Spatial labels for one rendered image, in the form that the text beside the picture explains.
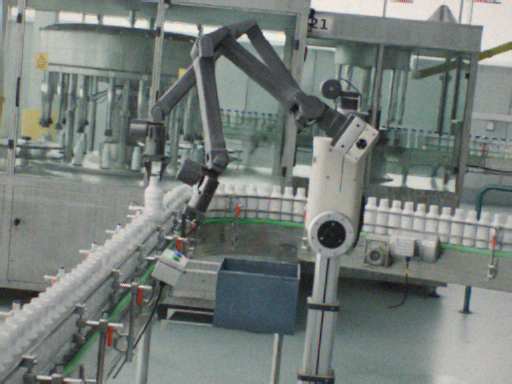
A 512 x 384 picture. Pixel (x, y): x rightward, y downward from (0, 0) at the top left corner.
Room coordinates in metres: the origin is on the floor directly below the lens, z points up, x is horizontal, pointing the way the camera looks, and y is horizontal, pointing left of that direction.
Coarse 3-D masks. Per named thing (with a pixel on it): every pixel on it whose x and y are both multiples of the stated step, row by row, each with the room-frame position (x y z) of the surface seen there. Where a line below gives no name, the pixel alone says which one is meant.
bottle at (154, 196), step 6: (150, 180) 3.73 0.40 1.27; (156, 180) 3.72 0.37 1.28; (150, 186) 3.72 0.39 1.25; (156, 186) 3.72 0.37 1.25; (150, 192) 3.70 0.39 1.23; (156, 192) 3.70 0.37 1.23; (162, 192) 3.72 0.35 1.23; (150, 198) 3.70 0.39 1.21; (156, 198) 3.70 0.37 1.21; (162, 198) 3.72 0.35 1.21; (150, 204) 3.71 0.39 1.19; (156, 204) 3.71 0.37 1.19; (150, 210) 3.71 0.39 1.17; (156, 210) 3.71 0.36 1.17; (156, 216) 3.71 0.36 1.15; (156, 222) 3.71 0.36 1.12
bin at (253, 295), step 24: (216, 264) 4.06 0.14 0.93; (240, 264) 4.12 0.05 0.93; (264, 264) 4.11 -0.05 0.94; (288, 264) 4.11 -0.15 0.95; (216, 288) 3.81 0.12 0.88; (240, 288) 3.81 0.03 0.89; (264, 288) 3.81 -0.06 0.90; (288, 288) 3.81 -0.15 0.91; (168, 312) 4.07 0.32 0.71; (192, 312) 4.07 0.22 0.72; (216, 312) 3.81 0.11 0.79; (240, 312) 3.81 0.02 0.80; (264, 312) 3.81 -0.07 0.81; (288, 312) 3.81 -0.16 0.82
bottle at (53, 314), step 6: (42, 294) 2.20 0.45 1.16; (48, 294) 2.20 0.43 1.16; (54, 294) 2.20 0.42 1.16; (54, 300) 2.18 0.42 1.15; (54, 306) 2.18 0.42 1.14; (54, 312) 2.18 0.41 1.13; (54, 318) 2.17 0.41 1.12; (54, 324) 2.17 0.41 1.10; (54, 336) 2.17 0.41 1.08; (54, 342) 2.17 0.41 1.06; (54, 348) 2.17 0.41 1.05; (54, 354) 2.18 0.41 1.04; (54, 366) 2.18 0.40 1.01
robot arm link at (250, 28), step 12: (240, 24) 3.69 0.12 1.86; (252, 24) 3.69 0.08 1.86; (240, 36) 3.76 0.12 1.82; (252, 36) 3.70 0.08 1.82; (264, 36) 3.71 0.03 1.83; (264, 48) 3.71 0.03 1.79; (264, 60) 3.71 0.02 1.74; (276, 60) 3.71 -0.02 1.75; (276, 72) 3.70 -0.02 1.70; (288, 72) 3.71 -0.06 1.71
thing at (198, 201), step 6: (198, 192) 3.05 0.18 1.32; (192, 198) 3.06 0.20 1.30; (198, 198) 3.05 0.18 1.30; (204, 198) 3.05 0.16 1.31; (210, 198) 3.06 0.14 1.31; (192, 204) 3.05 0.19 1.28; (198, 204) 3.04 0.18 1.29; (204, 204) 3.05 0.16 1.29; (186, 210) 3.02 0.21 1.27; (192, 210) 3.02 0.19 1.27; (198, 210) 3.04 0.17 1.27; (204, 210) 3.06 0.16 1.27; (198, 216) 3.02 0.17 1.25; (204, 216) 3.02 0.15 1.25
